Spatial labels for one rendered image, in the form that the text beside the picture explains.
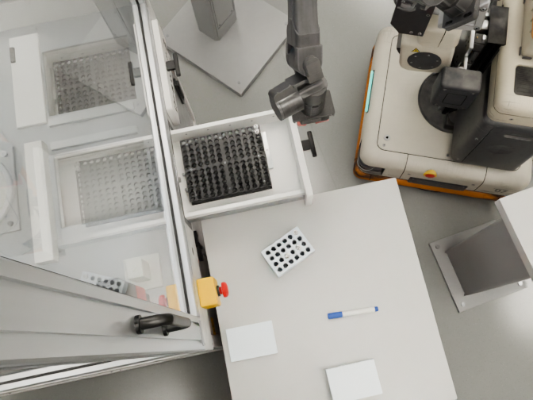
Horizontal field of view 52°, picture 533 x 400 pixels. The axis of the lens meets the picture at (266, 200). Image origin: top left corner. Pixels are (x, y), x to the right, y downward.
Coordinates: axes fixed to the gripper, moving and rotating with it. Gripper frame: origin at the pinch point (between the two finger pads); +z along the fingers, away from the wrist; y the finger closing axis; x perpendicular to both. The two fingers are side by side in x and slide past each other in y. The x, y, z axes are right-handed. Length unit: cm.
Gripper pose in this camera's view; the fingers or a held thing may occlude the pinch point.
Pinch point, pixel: (309, 121)
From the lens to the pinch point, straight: 140.1
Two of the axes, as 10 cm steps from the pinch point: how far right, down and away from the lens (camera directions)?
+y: -9.8, 1.9, -0.3
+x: 1.9, 9.4, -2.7
